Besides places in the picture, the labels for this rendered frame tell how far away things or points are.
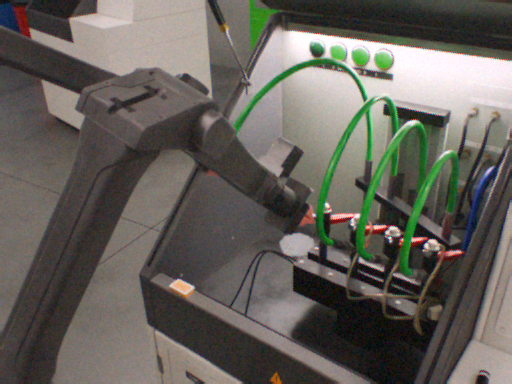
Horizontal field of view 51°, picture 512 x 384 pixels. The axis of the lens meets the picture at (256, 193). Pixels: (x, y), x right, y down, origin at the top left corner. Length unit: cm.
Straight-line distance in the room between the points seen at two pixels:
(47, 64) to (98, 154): 49
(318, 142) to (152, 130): 101
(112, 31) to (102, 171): 331
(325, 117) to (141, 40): 263
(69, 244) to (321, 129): 101
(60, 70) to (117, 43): 285
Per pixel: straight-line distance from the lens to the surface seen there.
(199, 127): 53
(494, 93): 123
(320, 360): 106
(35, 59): 98
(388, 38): 125
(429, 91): 127
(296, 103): 146
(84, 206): 52
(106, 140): 50
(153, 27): 395
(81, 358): 251
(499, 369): 108
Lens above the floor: 173
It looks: 30 degrees down
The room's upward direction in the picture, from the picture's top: 2 degrees counter-clockwise
